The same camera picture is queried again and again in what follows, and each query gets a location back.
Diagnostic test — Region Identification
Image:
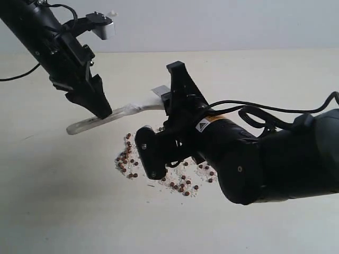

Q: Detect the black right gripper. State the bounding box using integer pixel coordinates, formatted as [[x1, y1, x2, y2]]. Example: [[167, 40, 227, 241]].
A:
[[135, 61, 212, 179]]

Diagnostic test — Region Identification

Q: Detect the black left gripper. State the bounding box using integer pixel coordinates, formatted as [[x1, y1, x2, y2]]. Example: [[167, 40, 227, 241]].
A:
[[34, 31, 112, 119]]

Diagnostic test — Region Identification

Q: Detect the white paint brush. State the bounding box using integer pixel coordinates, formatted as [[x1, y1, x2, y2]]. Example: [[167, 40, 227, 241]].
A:
[[66, 85, 170, 135]]

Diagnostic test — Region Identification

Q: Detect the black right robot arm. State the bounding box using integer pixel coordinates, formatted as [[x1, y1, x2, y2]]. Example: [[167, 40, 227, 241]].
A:
[[135, 61, 338, 205]]

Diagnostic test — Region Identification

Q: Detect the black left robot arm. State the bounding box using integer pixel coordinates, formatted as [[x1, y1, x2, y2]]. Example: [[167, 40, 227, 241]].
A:
[[1, 1, 114, 119]]

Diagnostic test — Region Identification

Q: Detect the pile of rice and beans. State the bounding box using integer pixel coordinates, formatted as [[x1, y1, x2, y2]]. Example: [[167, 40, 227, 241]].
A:
[[114, 132, 219, 197]]

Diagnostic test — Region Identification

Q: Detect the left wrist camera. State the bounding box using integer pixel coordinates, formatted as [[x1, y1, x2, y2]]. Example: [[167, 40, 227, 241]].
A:
[[64, 12, 115, 40]]

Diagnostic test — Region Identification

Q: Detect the small white wall plug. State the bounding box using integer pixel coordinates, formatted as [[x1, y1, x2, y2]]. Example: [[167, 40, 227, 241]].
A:
[[109, 10, 118, 17]]

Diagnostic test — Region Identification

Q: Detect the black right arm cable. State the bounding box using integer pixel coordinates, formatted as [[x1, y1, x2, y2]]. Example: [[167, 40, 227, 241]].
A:
[[206, 91, 339, 135]]

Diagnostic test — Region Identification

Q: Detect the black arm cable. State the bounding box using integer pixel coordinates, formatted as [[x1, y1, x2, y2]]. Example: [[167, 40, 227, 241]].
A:
[[206, 91, 339, 135], [0, 63, 40, 81]]

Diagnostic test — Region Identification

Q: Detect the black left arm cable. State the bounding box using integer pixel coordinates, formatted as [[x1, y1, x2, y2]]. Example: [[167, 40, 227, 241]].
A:
[[0, 63, 40, 81]]

